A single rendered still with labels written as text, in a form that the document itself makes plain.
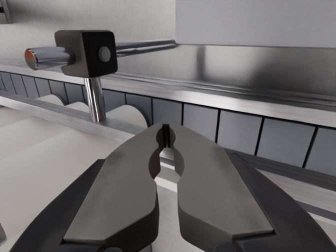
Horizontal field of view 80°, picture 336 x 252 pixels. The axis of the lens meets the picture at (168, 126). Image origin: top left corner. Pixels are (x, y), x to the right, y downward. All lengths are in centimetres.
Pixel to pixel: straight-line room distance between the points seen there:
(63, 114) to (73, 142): 3
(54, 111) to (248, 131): 18
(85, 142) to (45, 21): 29
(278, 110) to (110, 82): 19
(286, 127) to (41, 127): 24
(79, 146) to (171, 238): 31
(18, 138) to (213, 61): 22
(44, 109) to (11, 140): 5
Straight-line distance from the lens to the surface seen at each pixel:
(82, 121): 18
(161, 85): 22
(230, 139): 21
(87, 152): 18
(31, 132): 26
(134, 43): 19
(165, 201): 38
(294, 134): 20
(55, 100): 35
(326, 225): 22
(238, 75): 24
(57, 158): 17
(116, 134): 16
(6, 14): 52
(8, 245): 51
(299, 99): 21
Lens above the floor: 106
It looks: 52 degrees down
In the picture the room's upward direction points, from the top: 127 degrees counter-clockwise
